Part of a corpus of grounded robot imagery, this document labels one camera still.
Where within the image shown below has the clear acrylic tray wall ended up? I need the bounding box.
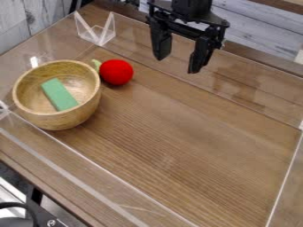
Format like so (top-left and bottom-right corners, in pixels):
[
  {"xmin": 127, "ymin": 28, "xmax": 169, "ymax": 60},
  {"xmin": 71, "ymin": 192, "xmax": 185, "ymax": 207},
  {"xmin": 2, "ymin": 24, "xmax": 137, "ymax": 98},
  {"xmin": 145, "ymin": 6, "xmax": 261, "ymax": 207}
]
[{"xmin": 0, "ymin": 98, "xmax": 301, "ymax": 227}]

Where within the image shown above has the green rectangular block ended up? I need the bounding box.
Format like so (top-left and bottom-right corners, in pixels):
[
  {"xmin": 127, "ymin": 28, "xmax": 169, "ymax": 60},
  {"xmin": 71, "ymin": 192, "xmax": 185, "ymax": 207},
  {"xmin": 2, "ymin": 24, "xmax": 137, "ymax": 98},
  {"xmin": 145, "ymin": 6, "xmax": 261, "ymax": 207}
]
[{"xmin": 41, "ymin": 78, "xmax": 79, "ymax": 111}]

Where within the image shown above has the clear acrylic corner bracket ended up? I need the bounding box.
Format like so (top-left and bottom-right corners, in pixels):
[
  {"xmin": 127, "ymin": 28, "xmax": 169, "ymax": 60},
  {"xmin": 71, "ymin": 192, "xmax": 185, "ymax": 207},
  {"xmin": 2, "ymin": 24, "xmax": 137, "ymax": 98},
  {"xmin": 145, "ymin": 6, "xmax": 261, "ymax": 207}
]
[{"xmin": 74, "ymin": 12, "xmax": 117, "ymax": 47}]

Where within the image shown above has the brown wooden bowl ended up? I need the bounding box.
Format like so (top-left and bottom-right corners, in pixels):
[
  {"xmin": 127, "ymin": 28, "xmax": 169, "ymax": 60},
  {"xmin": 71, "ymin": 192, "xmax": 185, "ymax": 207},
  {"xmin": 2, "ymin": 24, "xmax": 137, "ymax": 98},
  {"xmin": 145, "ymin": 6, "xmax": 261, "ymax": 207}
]
[{"xmin": 12, "ymin": 59, "xmax": 102, "ymax": 130}]

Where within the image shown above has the black table leg frame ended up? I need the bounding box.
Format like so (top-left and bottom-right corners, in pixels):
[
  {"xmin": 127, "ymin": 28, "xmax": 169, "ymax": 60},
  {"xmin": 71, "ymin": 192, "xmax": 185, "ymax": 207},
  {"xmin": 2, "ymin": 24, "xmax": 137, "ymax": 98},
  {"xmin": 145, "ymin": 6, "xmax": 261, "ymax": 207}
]
[{"xmin": 27, "ymin": 186, "xmax": 69, "ymax": 227}]

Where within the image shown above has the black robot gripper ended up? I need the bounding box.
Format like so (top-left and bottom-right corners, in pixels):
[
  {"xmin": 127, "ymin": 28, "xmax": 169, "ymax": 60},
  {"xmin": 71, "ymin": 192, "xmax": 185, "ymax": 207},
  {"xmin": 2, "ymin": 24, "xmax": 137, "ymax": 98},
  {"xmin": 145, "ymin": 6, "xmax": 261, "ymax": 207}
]
[{"xmin": 147, "ymin": 0, "xmax": 230, "ymax": 74}]

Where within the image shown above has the small light green object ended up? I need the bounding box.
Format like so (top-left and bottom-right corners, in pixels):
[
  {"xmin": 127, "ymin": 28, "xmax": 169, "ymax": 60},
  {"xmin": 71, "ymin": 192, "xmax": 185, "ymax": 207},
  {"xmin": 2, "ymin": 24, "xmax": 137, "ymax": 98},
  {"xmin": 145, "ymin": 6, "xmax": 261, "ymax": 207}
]
[{"xmin": 91, "ymin": 59, "xmax": 102, "ymax": 73}]

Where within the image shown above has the black cable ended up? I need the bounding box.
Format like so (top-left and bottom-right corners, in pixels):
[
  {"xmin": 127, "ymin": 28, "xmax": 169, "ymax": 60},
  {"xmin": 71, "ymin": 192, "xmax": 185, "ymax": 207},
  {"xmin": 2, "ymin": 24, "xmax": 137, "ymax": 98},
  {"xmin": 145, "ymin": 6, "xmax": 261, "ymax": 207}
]
[{"xmin": 0, "ymin": 201, "xmax": 39, "ymax": 227}]

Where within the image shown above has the red ball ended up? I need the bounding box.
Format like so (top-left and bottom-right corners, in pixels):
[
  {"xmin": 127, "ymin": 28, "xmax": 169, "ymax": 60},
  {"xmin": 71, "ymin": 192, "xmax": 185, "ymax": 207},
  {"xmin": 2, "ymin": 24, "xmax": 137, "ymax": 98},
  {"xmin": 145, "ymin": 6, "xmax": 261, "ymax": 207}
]
[{"xmin": 99, "ymin": 59, "xmax": 134, "ymax": 86}]

